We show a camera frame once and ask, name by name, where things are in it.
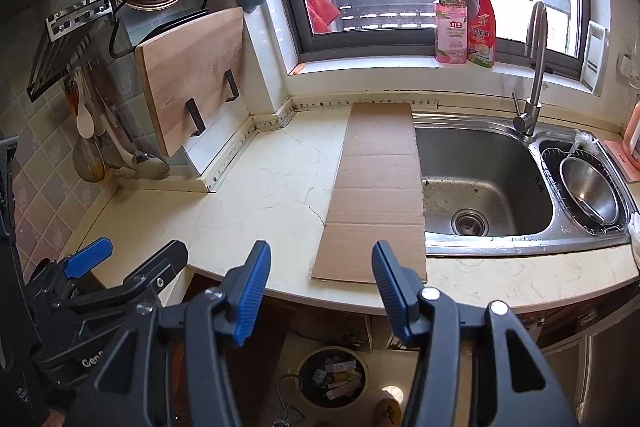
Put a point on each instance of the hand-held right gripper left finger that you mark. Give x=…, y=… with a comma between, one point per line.
x=250, y=297

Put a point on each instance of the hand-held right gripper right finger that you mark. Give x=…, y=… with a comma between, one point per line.
x=392, y=292

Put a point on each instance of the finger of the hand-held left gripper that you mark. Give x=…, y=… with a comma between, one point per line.
x=90, y=254
x=160, y=262

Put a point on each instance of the round black waste bin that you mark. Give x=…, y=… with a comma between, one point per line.
x=306, y=379

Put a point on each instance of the white slotted spatula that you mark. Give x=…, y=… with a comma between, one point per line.
x=121, y=169

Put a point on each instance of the steel strainer ladle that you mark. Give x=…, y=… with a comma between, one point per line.
x=87, y=162

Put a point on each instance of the steel soup ladle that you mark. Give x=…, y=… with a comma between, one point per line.
x=152, y=167

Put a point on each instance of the brown cardboard sheet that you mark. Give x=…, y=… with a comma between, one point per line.
x=375, y=187

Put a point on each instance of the brown slipper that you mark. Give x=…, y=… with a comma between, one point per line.
x=387, y=412

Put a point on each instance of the white rice spoon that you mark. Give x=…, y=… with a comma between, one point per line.
x=86, y=122

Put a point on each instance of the stainless steel sink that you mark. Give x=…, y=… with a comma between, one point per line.
x=480, y=177

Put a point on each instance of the wooden cutting board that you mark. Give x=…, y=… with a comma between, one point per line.
x=190, y=72

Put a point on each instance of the black rimmed drain basket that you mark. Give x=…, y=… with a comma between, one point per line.
x=550, y=162

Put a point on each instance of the steel bowl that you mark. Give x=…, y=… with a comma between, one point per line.
x=590, y=192

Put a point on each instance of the orange sticker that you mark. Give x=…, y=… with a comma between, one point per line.
x=299, y=69

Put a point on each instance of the clear plastic bag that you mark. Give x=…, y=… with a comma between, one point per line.
x=584, y=142

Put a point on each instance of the white cloth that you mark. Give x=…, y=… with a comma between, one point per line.
x=635, y=237

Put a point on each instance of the pink tray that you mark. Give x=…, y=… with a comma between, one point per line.
x=620, y=159

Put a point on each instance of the steel kitchen faucet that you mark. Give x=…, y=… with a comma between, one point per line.
x=537, y=72

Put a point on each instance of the pink detergent pump bottle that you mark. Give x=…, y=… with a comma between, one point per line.
x=450, y=32

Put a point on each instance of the red spray bottle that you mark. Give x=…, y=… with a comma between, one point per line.
x=481, y=37

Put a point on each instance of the pink container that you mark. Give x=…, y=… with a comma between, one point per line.
x=632, y=127

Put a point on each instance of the red cloth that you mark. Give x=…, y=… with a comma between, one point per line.
x=320, y=9

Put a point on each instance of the black board bracket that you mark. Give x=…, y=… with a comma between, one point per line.
x=232, y=87
x=196, y=119

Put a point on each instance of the black wall rack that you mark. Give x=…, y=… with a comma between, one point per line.
x=55, y=67

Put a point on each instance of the steel wall hook rail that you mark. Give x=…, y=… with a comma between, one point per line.
x=77, y=17

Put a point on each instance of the white ribbed wall box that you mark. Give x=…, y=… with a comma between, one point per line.
x=594, y=57

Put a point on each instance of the white wall switch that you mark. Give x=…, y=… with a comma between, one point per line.
x=629, y=64

